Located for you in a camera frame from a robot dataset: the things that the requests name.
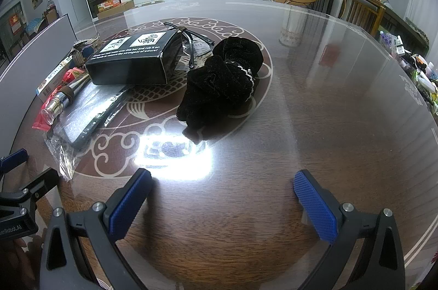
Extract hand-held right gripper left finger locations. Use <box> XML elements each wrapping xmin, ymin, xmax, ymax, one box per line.
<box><xmin>40</xmin><ymin>169</ymin><xmax>153</xmax><ymax>290</ymax></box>

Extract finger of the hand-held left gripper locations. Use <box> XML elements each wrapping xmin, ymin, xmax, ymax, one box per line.
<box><xmin>0</xmin><ymin>148</ymin><xmax>28</xmax><ymax>176</ymax></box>
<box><xmin>20</xmin><ymin>167</ymin><xmax>59</xmax><ymax>213</ymax></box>

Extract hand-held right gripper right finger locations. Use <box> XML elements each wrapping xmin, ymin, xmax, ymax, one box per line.
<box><xmin>293</xmin><ymin>170</ymin><xmax>406</xmax><ymax>290</ymax></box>

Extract red packet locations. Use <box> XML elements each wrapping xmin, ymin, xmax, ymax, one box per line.
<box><xmin>32</xmin><ymin>68</ymin><xmax>86</xmax><ymax>131</ymax></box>

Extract clear bag with black band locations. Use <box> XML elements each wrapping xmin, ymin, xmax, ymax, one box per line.
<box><xmin>44</xmin><ymin>85</ymin><xmax>132</xmax><ymax>181</ymax></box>

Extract silver metal bottle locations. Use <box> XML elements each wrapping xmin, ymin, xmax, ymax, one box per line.
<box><xmin>41</xmin><ymin>74</ymin><xmax>91</xmax><ymax>124</ymax></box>

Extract long white box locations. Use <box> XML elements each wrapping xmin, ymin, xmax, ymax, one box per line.
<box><xmin>35</xmin><ymin>51</ymin><xmax>74</xmax><ymax>95</ymax></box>

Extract patterned hair claw clip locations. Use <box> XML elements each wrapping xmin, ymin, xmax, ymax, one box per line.
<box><xmin>70</xmin><ymin>39</ymin><xmax>100</xmax><ymax>66</ymax></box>

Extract black printed box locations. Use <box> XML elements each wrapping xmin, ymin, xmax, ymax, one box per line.
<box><xmin>85</xmin><ymin>31</ymin><xmax>177</xmax><ymax>85</ymax></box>

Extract black velvet scrunchie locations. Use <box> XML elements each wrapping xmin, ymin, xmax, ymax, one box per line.
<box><xmin>176</xmin><ymin>36</ymin><xmax>264</xmax><ymax>145</ymax></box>

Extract black frame eyeglasses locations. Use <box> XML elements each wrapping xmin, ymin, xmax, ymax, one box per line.
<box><xmin>163</xmin><ymin>21</ymin><xmax>215</xmax><ymax>72</ymax></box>

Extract person's left hand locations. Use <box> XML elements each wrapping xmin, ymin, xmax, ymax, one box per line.
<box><xmin>0</xmin><ymin>235</ymin><xmax>43</xmax><ymax>290</ymax></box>

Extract grey board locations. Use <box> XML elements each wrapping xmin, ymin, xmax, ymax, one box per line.
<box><xmin>0</xmin><ymin>14</ymin><xmax>77</xmax><ymax>82</ymax></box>

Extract red poster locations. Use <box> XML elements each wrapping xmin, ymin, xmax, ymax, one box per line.
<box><xmin>8</xmin><ymin>14</ymin><xmax>22</xmax><ymax>34</ymax></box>

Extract pile of small bottles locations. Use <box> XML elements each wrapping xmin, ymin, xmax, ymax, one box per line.
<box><xmin>378</xmin><ymin>30</ymin><xmax>438</xmax><ymax>113</ymax></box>

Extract cardboard box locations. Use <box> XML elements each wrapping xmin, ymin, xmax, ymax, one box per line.
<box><xmin>97</xmin><ymin>0</ymin><xmax>135</xmax><ymax>19</ymax></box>

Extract dark wooden sideboard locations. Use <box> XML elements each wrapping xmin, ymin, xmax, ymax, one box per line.
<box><xmin>371</xmin><ymin>0</ymin><xmax>430</xmax><ymax>54</ymax></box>

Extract wooden chair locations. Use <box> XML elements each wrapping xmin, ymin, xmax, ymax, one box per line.
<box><xmin>339</xmin><ymin>0</ymin><xmax>387</xmax><ymax>37</ymax></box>

